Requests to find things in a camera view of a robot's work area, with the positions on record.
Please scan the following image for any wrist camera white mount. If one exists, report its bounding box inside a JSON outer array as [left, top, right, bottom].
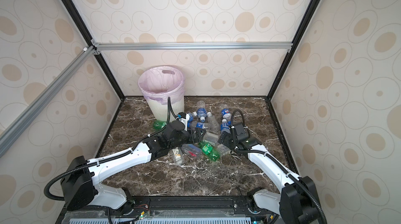
[[233, 123, 250, 141], [177, 112, 190, 131]]

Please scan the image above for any aluminium rail back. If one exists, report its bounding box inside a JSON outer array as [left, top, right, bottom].
[[95, 42, 292, 51]]

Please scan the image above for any green bottle near bin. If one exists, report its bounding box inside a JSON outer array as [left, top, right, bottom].
[[152, 120, 167, 130]]

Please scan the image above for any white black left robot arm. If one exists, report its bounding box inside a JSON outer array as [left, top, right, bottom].
[[44, 113, 206, 211]]

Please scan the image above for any clear bottle green label right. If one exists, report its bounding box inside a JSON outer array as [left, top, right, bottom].
[[216, 144, 231, 157]]

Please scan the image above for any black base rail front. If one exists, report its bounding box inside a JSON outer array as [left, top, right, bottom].
[[56, 195, 297, 224]]

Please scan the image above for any clear unlabelled crushed bottle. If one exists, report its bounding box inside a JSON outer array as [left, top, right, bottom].
[[207, 112, 220, 133]]

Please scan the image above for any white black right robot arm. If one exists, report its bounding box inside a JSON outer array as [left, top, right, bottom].
[[219, 108, 327, 224]]

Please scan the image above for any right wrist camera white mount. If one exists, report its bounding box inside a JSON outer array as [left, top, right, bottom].
[[233, 123, 250, 141]]

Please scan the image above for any green bottle yellow cap front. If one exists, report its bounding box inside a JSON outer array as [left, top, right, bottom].
[[199, 141, 220, 162]]

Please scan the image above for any pink bin liner bag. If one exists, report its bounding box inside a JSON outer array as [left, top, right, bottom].
[[138, 66, 185, 104]]

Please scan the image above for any clear bottle pink label blue cap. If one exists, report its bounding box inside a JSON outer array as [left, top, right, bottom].
[[181, 144, 203, 158]]

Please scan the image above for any clear square bottle green band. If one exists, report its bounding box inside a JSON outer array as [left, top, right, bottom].
[[203, 132, 219, 147]]

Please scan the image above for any blue label white cap bottle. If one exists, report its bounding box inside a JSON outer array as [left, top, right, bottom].
[[220, 118, 230, 134]]

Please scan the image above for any aluminium rail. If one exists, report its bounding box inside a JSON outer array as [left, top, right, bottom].
[[1, 46, 94, 156], [95, 42, 292, 51]]

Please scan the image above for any crane label white cap bottle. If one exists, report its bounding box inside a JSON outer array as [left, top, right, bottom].
[[171, 148, 185, 166]]

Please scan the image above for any Pocari Sweat bottle upright label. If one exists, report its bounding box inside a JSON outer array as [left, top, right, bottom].
[[196, 100, 207, 123]]

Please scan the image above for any small Pepsi label bottle back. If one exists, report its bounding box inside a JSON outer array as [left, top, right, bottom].
[[219, 104, 232, 121]]

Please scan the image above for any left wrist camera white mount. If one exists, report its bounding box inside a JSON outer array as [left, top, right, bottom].
[[177, 112, 190, 131]]

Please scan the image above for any white ribbed waste bin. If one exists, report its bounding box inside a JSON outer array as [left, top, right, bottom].
[[147, 97, 184, 121]]

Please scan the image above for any aluminium rail left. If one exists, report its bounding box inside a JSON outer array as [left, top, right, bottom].
[[1, 46, 94, 156]]

